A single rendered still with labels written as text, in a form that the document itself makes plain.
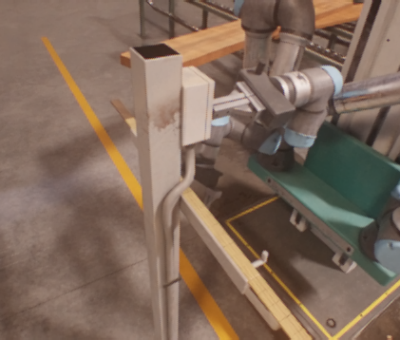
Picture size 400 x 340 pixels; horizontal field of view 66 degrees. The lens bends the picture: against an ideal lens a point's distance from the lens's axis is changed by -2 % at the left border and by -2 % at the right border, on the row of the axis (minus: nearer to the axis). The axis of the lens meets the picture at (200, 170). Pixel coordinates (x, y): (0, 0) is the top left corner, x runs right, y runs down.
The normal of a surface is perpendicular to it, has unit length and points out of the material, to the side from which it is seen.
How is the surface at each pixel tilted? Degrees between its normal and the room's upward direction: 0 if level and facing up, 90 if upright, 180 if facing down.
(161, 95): 90
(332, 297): 0
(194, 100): 90
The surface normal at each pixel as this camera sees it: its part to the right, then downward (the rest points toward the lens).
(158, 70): 0.51, 0.57
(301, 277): 0.05, -0.77
